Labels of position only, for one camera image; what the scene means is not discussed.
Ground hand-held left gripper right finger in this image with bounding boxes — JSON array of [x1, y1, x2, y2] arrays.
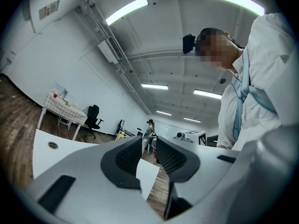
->
[[157, 136, 240, 221]]

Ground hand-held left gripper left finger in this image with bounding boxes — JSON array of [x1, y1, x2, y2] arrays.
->
[[27, 136, 164, 224]]

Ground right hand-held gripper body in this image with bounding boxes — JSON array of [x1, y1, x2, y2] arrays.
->
[[174, 129, 206, 146]]

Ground black device with screen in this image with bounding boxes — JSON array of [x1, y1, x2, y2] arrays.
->
[[206, 135, 219, 147]]

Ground black office chair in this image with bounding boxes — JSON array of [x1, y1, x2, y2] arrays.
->
[[84, 104, 105, 140]]

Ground table with checked cloth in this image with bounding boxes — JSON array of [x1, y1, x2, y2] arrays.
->
[[37, 93, 88, 141]]

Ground person's head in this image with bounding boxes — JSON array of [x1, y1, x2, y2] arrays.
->
[[195, 28, 245, 71]]

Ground person's white shirt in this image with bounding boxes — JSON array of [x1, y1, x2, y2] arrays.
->
[[216, 13, 299, 152]]

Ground white framed box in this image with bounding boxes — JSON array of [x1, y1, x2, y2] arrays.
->
[[54, 81, 69, 97]]

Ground white air conditioner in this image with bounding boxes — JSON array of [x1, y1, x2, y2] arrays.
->
[[97, 36, 125, 64]]

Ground light blue lanyard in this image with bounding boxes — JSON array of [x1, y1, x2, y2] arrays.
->
[[232, 52, 279, 140]]

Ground black head camera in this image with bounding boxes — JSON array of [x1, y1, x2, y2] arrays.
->
[[182, 33, 197, 55]]

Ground wall sign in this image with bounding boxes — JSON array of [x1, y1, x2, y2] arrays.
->
[[38, 0, 60, 21]]

